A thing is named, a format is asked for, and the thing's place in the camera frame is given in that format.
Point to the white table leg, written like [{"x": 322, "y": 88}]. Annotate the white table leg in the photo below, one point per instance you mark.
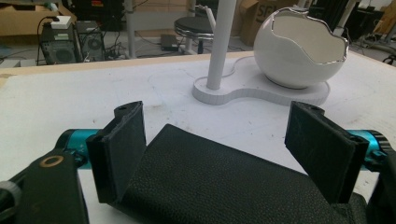
[{"x": 130, "y": 28}]

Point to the small black floor box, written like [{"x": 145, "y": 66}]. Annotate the small black floor box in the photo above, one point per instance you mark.
[{"x": 169, "y": 42}]

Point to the white stand with pole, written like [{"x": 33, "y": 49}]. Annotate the white stand with pole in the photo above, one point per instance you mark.
[{"x": 249, "y": 85}]

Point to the white egg-shaped bowl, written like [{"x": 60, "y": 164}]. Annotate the white egg-shaped bowl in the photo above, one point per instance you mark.
[{"x": 280, "y": 53}]

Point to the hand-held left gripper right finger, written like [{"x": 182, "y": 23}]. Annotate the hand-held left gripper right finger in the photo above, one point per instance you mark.
[{"x": 323, "y": 152}]

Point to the black computer tower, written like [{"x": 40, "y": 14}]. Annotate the black computer tower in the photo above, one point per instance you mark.
[
  {"x": 59, "y": 46},
  {"x": 91, "y": 40}
]

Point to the small white box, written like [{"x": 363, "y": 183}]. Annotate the small white box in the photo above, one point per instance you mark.
[{"x": 61, "y": 22}]

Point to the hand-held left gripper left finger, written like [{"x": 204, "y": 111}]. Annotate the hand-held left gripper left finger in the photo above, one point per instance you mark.
[{"x": 120, "y": 155}]

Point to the brown cardboard box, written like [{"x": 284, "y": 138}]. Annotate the brown cardboard box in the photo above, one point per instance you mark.
[
  {"x": 250, "y": 21},
  {"x": 21, "y": 18}
]

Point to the black leather wallet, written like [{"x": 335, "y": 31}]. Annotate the black leather wallet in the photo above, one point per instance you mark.
[{"x": 202, "y": 180}]

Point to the black round stool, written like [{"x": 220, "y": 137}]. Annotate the black round stool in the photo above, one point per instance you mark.
[{"x": 193, "y": 25}]

